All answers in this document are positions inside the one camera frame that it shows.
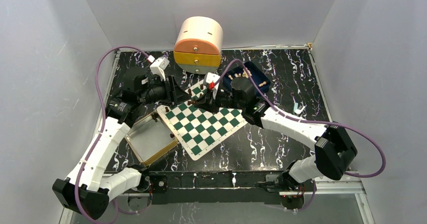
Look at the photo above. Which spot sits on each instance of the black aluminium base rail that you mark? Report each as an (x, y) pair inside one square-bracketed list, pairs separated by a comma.
[(269, 187)]

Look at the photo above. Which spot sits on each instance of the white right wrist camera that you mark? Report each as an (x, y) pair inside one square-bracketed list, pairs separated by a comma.
[(211, 82)]

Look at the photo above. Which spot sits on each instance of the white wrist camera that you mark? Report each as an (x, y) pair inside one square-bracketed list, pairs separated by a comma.
[(211, 82), (158, 66)]

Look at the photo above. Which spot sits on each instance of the pile of light chess pieces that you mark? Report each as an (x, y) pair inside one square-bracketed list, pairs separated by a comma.
[(231, 76)]

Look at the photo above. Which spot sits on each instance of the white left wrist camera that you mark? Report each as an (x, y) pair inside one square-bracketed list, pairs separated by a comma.
[(158, 66)]

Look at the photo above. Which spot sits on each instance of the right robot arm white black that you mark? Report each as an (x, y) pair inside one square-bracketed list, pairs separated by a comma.
[(333, 149)]

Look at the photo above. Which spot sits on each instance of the round wooden drawer cabinet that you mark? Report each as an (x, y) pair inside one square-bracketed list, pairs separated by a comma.
[(199, 44)]

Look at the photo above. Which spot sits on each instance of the dark brown pawn piece top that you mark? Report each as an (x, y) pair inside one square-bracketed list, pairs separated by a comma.
[(155, 116)]

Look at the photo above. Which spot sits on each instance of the gold metal tin tray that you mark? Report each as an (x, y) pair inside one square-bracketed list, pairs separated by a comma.
[(150, 140)]

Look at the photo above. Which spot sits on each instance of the blue square tray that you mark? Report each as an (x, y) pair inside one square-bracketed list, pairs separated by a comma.
[(257, 75)]

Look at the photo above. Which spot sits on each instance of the green white chess board mat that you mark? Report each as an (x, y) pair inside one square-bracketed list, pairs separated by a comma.
[(199, 131)]

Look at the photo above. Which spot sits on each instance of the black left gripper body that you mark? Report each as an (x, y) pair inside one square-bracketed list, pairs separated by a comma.
[(161, 93)]

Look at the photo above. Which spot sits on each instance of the light wooden pawn lone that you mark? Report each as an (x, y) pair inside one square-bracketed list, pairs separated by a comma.
[(262, 84)]

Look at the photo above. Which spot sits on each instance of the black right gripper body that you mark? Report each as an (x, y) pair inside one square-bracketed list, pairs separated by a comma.
[(222, 99)]

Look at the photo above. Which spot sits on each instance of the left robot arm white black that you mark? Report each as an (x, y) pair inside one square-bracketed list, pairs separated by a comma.
[(103, 149)]

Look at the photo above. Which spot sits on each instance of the small white teal object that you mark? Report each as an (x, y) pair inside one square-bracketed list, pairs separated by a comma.
[(298, 109)]

